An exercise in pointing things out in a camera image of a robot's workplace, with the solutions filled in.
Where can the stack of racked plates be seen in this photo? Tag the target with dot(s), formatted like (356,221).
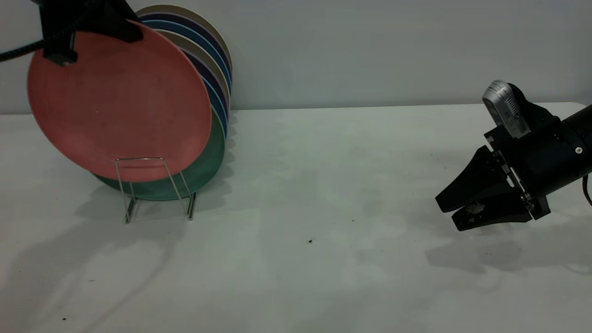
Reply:
(185,9)

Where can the green round plate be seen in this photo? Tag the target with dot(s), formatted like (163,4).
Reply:
(208,162)

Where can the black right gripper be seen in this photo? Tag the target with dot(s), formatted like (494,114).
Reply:
(541,162)

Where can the pink round plate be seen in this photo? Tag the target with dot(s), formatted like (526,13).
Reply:
(115,106)

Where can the beige round plate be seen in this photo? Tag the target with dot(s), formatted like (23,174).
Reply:
(189,40)

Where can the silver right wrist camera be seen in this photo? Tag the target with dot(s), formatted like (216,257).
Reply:
(506,108)

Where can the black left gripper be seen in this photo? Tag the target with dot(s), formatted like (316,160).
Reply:
(58,27)

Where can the dark purple round plate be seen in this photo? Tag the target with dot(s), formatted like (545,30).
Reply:
(203,62)
(185,18)

